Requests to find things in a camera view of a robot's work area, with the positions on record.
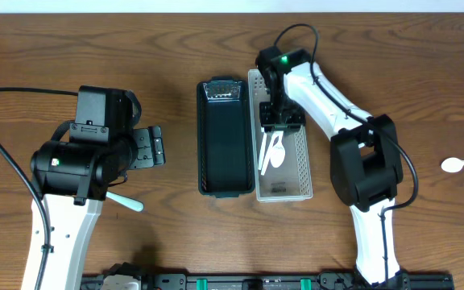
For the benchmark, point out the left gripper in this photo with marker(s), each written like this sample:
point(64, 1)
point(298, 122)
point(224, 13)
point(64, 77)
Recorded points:
point(151, 147)

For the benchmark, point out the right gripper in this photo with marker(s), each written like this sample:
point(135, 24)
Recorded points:
point(282, 121)

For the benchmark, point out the white spoon angled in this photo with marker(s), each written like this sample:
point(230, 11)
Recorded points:
point(276, 150)

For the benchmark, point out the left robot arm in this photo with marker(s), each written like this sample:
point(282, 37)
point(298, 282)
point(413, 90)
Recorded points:
point(72, 173)

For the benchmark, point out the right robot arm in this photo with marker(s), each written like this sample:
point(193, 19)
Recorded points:
point(365, 157)

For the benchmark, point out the black plastic basket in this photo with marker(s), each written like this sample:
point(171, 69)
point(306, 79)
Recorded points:
point(225, 149)

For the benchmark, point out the white plastic spoon left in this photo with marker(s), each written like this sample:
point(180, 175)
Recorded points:
point(127, 202)

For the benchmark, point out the clear plastic basket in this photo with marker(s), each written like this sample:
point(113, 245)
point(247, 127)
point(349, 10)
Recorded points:
point(291, 181)

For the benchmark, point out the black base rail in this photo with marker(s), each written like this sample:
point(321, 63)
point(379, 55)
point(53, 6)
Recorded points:
point(129, 276)

